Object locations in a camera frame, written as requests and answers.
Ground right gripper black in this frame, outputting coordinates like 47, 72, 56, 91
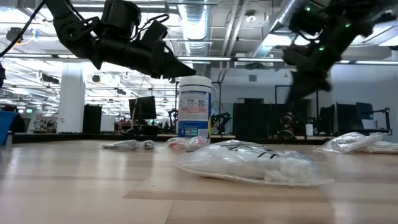
281, 45, 335, 103

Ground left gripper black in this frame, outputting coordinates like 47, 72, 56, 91
99, 39, 197, 79

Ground vanity pack clear bag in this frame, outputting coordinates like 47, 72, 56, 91
312, 131, 385, 154
357, 140, 398, 155
171, 139, 335, 188

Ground red toothbrush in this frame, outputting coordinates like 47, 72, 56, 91
164, 136, 212, 152

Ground black desk monitor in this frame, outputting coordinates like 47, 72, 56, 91
319, 105, 336, 134
336, 103, 358, 134

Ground white wipes canister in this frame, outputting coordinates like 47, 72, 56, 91
177, 75, 213, 139

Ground person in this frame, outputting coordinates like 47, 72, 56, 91
279, 111, 297, 138

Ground black bar with light strips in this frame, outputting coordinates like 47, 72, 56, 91
0, 53, 398, 65

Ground black monitor on stand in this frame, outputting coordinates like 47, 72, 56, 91
129, 96, 157, 121

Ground black partition panels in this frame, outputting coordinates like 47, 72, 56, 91
233, 98, 318, 139

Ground small clear toiletry packet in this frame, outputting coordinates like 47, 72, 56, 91
101, 139, 141, 151

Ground black cabinet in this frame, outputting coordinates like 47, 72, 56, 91
83, 104, 103, 128

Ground white building pillar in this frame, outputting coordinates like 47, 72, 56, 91
57, 63, 86, 134

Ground smooth silver air duct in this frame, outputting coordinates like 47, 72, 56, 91
248, 0, 308, 60

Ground black table frame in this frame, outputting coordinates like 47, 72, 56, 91
12, 132, 335, 147

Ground black ceiling cable reel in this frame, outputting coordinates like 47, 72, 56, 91
5, 26, 40, 54

